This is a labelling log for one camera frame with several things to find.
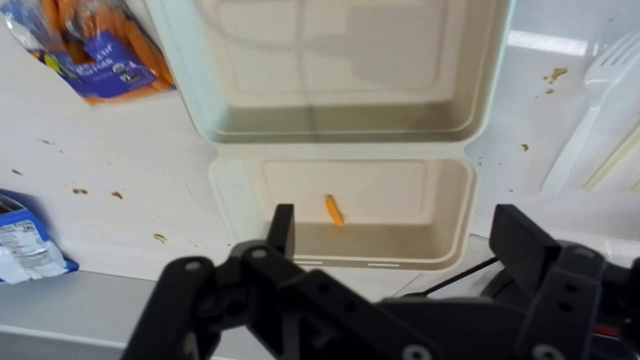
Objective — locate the blue snack bag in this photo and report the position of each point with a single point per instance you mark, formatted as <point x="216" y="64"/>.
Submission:
<point x="26" y="242"/>

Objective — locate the orange blue carrot bag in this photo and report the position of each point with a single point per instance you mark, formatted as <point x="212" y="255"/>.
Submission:
<point x="106" y="46"/>

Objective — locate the beige clamshell takeout container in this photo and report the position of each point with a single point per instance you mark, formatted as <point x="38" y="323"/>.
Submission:
<point x="346" y="87"/>

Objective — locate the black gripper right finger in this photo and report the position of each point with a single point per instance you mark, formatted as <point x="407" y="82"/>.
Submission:
<point x="573" y="301"/>

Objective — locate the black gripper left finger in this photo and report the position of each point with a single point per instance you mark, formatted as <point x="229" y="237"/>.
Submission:
<point x="212" y="313"/>

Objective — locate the orange carrot piece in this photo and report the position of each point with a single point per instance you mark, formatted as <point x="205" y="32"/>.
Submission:
<point x="335" y="211"/>

